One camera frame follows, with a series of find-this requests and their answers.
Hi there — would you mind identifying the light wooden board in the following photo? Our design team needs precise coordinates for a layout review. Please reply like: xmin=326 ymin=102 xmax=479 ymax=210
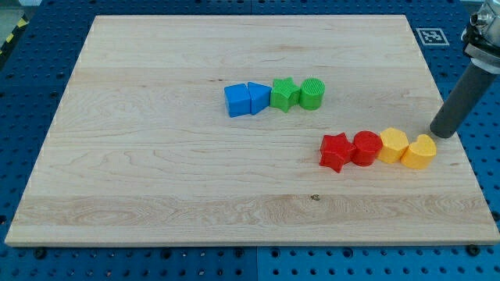
xmin=5 ymin=15 xmax=499 ymax=247

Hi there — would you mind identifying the green cylinder block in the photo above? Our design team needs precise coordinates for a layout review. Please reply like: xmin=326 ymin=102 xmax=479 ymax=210
xmin=299 ymin=77 xmax=325 ymax=110

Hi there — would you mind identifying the blue triangular prism block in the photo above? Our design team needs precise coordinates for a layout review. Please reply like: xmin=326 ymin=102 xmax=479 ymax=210
xmin=248 ymin=82 xmax=272 ymax=115

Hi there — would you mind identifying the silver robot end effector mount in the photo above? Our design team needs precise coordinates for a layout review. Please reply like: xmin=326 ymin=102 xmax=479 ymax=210
xmin=462 ymin=0 xmax=499 ymax=75

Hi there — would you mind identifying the white fiducial marker tag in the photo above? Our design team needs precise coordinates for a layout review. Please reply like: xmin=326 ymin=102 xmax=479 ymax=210
xmin=416 ymin=27 xmax=449 ymax=46

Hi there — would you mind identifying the yellow heart block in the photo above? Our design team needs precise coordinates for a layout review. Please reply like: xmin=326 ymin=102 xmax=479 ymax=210
xmin=400 ymin=134 xmax=437 ymax=169

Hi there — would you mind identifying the green star block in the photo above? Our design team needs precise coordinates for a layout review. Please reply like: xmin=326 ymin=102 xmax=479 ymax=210
xmin=270 ymin=77 xmax=301 ymax=112

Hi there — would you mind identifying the red cylinder block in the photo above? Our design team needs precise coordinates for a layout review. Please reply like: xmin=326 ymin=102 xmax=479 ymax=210
xmin=351 ymin=130 xmax=383 ymax=166

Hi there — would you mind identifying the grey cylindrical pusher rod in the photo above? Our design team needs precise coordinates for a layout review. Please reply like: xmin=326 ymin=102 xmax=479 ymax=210
xmin=430 ymin=62 xmax=498 ymax=138

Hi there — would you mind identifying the red star block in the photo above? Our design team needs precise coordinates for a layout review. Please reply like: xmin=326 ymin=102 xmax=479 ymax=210
xmin=319 ymin=133 xmax=355 ymax=173

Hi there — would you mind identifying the blue cube block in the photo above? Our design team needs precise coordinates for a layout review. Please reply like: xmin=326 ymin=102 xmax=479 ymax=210
xmin=224 ymin=84 xmax=251 ymax=118

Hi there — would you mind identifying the yellow hexagon block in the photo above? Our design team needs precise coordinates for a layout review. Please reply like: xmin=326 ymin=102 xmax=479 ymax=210
xmin=377 ymin=127 xmax=409 ymax=164

